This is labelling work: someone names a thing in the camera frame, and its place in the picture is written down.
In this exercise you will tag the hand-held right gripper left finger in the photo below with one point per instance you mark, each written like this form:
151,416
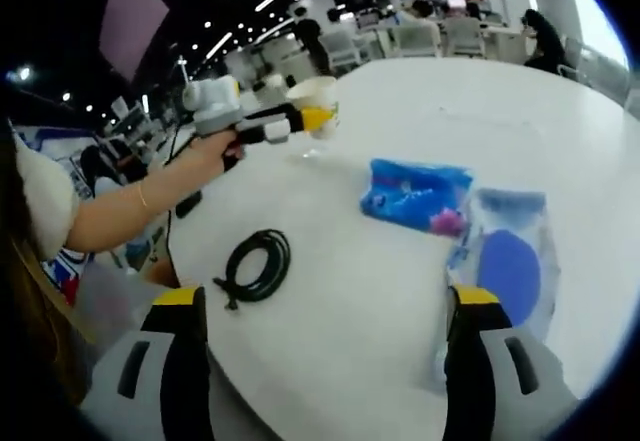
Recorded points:
182,361

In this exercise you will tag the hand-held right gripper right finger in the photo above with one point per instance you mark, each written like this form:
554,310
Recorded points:
470,361

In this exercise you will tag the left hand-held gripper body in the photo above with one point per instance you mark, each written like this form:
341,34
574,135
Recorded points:
215,103

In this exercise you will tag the paper cup item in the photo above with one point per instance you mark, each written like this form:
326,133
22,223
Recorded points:
312,92

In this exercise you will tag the clear bag with blue pad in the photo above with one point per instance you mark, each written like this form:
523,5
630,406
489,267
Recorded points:
510,271

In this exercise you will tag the blue snack packet item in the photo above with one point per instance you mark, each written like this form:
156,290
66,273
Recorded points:
405,196

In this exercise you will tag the person's left hand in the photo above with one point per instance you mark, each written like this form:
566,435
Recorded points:
215,148

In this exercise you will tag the white chair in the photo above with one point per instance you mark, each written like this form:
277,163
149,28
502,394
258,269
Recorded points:
466,36
417,41
341,51

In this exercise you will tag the small black device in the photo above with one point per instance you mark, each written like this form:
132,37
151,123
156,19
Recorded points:
187,204

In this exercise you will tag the hanging pink screen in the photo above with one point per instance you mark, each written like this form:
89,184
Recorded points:
132,21

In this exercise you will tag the white table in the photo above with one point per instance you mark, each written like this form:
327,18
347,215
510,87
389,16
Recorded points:
375,286

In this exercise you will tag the person's white sleeve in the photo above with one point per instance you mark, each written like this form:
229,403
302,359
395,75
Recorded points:
45,201

